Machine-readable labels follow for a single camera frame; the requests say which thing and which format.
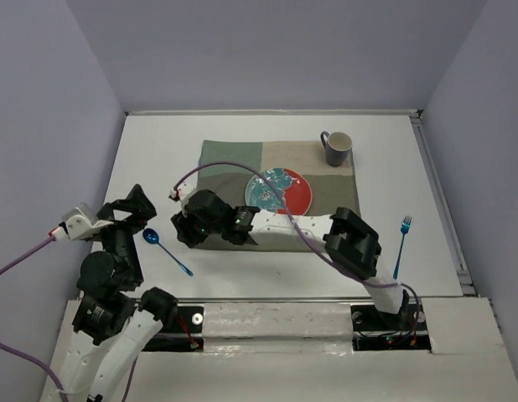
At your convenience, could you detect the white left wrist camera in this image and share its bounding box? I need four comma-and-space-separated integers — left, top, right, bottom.
49, 203, 114, 241

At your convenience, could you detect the blue metallic spoon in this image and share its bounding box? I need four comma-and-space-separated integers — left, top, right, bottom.
142, 228, 194, 277

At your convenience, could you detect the blue plastic fork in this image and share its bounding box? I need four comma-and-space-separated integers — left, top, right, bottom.
393, 215, 412, 280

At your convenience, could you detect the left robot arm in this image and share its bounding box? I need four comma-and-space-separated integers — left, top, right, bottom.
46, 184, 178, 401

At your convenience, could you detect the red floral plate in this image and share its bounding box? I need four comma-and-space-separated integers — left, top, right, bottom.
244, 167, 313, 215

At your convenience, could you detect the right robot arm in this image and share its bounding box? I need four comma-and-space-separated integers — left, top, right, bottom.
169, 188, 409, 328

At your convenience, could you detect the green patchwork cloth placemat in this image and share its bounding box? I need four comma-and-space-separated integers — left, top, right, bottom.
186, 139, 367, 253

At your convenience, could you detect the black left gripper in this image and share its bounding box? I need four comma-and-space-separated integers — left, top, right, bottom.
94, 181, 158, 282

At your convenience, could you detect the purple ceramic mug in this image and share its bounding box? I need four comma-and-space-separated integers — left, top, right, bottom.
320, 131, 353, 167

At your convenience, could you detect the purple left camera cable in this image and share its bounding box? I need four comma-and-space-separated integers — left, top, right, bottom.
0, 236, 138, 402

